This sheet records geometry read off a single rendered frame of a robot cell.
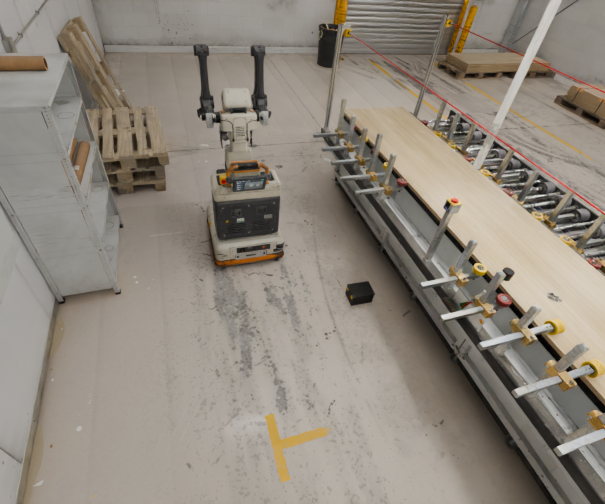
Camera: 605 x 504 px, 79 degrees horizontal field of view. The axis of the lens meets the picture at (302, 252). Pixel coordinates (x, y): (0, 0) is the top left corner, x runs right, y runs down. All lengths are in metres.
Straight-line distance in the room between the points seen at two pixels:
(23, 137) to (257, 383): 2.04
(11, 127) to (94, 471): 1.96
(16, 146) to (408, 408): 2.90
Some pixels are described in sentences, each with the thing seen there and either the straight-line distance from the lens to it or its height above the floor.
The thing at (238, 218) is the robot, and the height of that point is 0.52.
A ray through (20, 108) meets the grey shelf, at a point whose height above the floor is 1.54.
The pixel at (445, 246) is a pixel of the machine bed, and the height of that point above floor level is 0.73.
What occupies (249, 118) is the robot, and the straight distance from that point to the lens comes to 3.05.
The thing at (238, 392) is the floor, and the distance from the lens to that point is 2.71.
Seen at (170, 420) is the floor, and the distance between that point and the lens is 2.70.
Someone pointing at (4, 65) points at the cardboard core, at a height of 1.59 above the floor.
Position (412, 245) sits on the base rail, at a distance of 2.83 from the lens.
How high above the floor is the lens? 2.45
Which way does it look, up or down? 43 degrees down
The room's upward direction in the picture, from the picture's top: 7 degrees clockwise
